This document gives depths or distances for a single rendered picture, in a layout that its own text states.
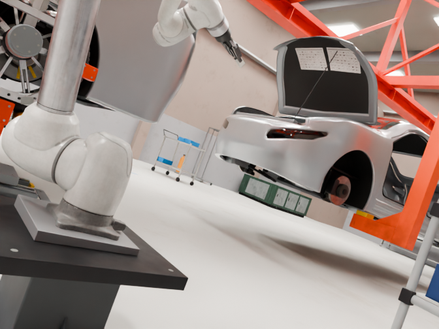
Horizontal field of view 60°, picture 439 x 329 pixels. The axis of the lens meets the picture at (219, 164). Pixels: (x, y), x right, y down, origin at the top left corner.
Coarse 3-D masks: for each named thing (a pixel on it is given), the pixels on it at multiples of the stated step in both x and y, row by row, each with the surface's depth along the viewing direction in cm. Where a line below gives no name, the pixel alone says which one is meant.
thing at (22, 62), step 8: (16, 8) 181; (48, 8) 192; (56, 8) 188; (0, 16) 178; (16, 16) 181; (0, 24) 178; (16, 24) 182; (0, 48) 180; (8, 56) 185; (8, 64) 183; (24, 64) 187; (40, 64) 191; (0, 72) 182; (24, 88) 189
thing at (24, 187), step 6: (24, 180) 214; (0, 186) 184; (6, 186) 190; (12, 186) 193; (18, 186) 195; (24, 186) 197; (30, 186) 206; (0, 192) 185; (6, 192) 186; (12, 192) 188; (18, 192) 189; (24, 192) 190; (30, 192) 197; (36, 192) 199
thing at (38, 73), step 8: (40, 32) 222; (48, 48) 226; (0, 56) 214; (40, 56) 225; (0, 64) 215; (16, 64) 219; (32, 64) 219; (8, 72) 218; (16, 72) 220; (24, 72) 222; (40, 72) 226; (24, 80) 223
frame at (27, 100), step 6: (54, 0) 179; (54, 6) 184; (0, 90) 175; (6, 90) 176; (6, 96) 176; (12, 96) 178; (18, 96) 179; (24, 96) 180; (30, 96) 182; (36, 96) 183; (24, 102) 181; (30, 102) 182
